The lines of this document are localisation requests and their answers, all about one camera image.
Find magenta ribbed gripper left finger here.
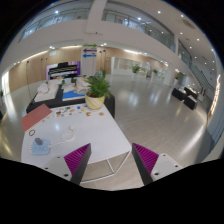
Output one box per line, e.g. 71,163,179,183
64,143,91,185

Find white coiled power cable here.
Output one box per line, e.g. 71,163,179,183
48,125,77,149

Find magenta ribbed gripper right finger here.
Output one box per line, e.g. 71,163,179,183
132,143,159,185

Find grey charger plug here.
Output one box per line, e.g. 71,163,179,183
35,138,43,145

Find black bench seats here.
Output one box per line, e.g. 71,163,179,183
172,87,198,110

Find black display platform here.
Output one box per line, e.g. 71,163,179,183
26,86,115,117

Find distant potted plant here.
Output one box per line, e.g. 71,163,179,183
131,64,140,80

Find white table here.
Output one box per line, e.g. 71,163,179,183
21,104,131,167

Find black piano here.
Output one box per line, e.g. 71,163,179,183
48,62,79,79

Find white direction sign pillar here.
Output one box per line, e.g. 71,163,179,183
81,44,97,76

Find potted green plant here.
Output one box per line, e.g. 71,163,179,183
85,70,110,110

